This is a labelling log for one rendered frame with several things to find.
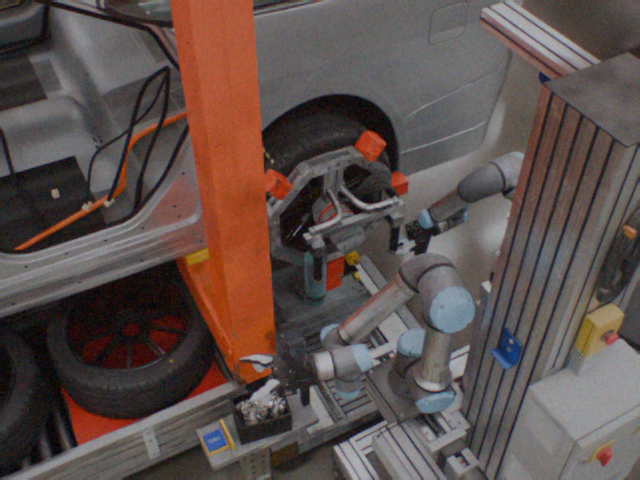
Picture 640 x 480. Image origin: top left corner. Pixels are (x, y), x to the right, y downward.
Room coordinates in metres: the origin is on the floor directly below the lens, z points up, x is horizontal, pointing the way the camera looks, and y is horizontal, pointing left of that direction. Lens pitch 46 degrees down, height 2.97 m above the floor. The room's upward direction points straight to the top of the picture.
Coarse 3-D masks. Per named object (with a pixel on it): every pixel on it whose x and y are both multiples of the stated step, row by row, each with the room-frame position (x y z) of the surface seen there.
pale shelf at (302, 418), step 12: (288, 396) 1.61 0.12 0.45; (300, 408) 1.56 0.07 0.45; (312, 408) 1.56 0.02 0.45; (228, 420) 1.51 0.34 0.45; (300, 420) 1.51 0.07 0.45; (312, 420) 1.51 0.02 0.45; (204, 432) 1.46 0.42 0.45; (288, 432) 1.46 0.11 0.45; (252, 444) 1.41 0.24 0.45; (264, 444) 1.41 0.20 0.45; (216, 456) 1.36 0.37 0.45; (228, 456) 1.36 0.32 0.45; (240, 456) 1.37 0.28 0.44; (216, 468) 1.32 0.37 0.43
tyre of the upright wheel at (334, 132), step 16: (288, 112) 2.44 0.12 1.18; (304, 112) 2.45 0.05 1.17; (320, 112) 2.45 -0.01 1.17; (336, 112) 2.48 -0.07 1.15; (272, 128) 2.38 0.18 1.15; (288, 128) 2.35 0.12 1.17; (304, 128) 2.34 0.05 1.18; (320, 128) 2.34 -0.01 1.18; (336, 128) 2.35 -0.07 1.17; (352, 128) 2.38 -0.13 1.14; (272, 144) 2.29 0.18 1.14; (288, 144) 2.27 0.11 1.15; (304, 144) 2.25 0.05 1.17; (320, 144) 2.27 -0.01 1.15; (336, 144) 2.30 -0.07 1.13; (352, 144) 2.34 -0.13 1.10; (272, 160) 2.22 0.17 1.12; (288, 160) 2.21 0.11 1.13; (304, 160) 2.24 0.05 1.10; (384, 160) 2.41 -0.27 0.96; (272, 256) 2.17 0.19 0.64
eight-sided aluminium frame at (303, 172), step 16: (320, 160) 2.23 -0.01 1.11; (336, 160) 2.22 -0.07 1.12; (352, 160) 2.24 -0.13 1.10; (368, 160) 2.27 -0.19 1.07; (288, 176) 2.18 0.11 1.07; (304, 176) 2.14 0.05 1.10; (384, 176) 2.31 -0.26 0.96; (384, 192) 2.32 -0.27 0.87; (272, 208) 2.10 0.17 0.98; (272, 224) 2.08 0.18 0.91; (368, 224) 2.29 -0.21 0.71; (272, 240) 2.08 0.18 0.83; (288, 256) 2.11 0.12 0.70; (304, 256) 2.18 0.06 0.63; (336, 256) 2.21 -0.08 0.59
